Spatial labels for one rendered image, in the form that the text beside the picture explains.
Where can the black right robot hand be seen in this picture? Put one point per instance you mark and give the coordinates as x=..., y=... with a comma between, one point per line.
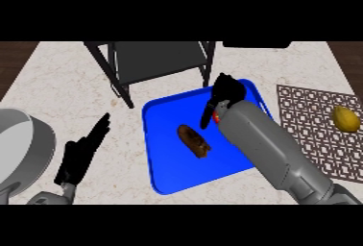
x=227, y=90

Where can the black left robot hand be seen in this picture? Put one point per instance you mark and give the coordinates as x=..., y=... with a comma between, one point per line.
x=82, y=153

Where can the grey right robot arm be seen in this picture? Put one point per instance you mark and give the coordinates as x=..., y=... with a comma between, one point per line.
x=272, y=147

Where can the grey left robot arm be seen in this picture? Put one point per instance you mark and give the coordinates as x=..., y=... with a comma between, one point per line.
x=55, y=196

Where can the blue plastic tray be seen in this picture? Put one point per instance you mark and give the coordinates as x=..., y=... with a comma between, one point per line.
x=199, y=141

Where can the black tiered shelf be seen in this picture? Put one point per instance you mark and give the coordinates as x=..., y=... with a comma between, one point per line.
x=156, y=62

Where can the grey metal pan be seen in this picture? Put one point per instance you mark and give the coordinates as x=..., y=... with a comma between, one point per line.
x=21, y=150

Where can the black appliance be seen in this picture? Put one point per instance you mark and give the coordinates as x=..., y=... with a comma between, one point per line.
x=258, y=44

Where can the brown sweet potato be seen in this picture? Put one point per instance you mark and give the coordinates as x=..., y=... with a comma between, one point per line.
x=194, y=141

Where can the brown patterned placemat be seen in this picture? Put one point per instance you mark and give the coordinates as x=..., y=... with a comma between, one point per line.
x=318, y=137

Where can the yellow lemon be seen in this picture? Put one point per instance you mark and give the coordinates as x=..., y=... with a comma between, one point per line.
x=346, y=119

